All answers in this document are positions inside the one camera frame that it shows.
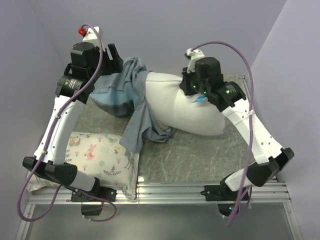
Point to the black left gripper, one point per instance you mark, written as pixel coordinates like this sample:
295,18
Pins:
115,65

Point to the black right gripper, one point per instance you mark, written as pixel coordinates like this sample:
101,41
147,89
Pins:
184,84

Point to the white pillow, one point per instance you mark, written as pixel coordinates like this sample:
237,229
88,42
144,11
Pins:
172,108

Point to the blue-grey pillowcase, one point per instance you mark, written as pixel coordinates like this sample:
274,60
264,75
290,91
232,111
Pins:
123,95

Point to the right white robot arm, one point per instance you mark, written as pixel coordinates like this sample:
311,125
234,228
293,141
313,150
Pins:
203,76

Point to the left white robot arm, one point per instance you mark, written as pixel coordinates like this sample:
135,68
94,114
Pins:
87,64

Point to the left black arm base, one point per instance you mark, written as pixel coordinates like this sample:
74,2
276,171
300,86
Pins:
92,203

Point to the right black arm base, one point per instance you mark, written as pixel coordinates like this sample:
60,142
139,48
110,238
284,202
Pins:
219,193

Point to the blue white pillow tag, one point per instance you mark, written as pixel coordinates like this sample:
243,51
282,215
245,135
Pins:
199,99

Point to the floral deer print pillow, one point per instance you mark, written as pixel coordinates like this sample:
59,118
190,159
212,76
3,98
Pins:
100,155

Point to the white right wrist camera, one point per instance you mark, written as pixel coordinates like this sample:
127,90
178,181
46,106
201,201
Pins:
193,56

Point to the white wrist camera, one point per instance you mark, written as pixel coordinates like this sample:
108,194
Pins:
88,35
193,56

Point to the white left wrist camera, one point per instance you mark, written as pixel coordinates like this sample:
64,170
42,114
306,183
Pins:
88,35

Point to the aluminium front rail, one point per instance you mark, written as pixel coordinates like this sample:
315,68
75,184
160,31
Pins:
166,193

